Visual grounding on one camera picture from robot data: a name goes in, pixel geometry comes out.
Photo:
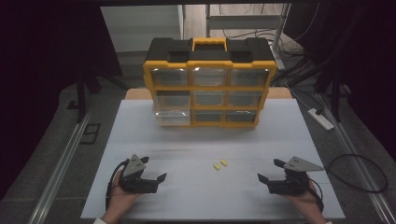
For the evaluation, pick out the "black plug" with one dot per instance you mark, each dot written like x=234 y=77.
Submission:
x=319 y=111

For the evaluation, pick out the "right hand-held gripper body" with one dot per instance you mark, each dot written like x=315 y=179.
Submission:
x=295 y=177

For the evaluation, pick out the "person's left hand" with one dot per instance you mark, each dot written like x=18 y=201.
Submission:
x=120 y=199

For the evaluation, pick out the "person's left white sleeve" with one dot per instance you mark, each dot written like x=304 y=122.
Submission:
x=99 y=221

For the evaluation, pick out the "grey metal desk frame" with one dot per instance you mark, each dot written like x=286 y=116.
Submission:
x=243 y=21

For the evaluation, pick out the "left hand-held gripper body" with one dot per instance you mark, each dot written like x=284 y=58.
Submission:
x=134 y=168

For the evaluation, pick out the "black floor socket plate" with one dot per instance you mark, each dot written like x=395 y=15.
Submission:
x=90 y=133

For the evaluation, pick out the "white partition panel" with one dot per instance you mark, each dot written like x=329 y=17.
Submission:
x=140 y=28

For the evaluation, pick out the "person's right hand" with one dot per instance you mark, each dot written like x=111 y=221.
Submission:
x=303 y=203

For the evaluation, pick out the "small yellow block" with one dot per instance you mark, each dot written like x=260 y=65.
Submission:
x=217 y=166
x=223 y=162

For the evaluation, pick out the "yellow black drawer organizer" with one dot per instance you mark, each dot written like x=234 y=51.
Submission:
x=174 y=49

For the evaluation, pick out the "dark curtain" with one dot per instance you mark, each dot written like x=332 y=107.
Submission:
x=37 y=77
x=367 y=62

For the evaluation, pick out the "metal floor rail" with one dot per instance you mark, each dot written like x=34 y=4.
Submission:
x=62 y=168
x=358 y=155

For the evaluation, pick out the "black metal stand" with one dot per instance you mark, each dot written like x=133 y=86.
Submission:
x=81 y=96
x=336 y=96

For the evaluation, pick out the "white power strip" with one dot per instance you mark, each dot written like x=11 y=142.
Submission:
x=322 y=120

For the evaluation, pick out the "set of clear plastic drawers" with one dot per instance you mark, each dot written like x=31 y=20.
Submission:
x=208 y=77

